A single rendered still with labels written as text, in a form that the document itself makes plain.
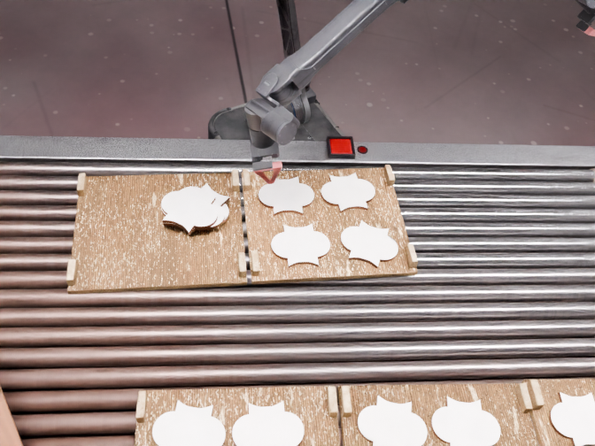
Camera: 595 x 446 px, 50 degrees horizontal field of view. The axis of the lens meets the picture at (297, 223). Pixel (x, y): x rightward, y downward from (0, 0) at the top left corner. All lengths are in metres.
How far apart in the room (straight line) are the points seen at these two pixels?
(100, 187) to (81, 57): 1.99
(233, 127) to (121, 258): 1.40
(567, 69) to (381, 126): 1.28
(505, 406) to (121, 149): 1.17
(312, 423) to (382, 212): 0.60
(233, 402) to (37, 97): 2.38
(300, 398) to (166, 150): 0.80
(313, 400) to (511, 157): 0.99
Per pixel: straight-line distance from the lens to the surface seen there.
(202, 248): 1.58
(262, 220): 1.64
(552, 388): 1.57
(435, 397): 1.46
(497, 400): 1.51
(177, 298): 1.53
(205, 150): 1.82
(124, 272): 1.56
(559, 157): 2.07
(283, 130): 1.40
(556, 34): 4.37
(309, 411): 1.39
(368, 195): 1.72
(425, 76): 3.71
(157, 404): 1.40
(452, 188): 1.85
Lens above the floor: 2.22
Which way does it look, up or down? 52 degrees down
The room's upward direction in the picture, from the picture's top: 9 degrees clockwise
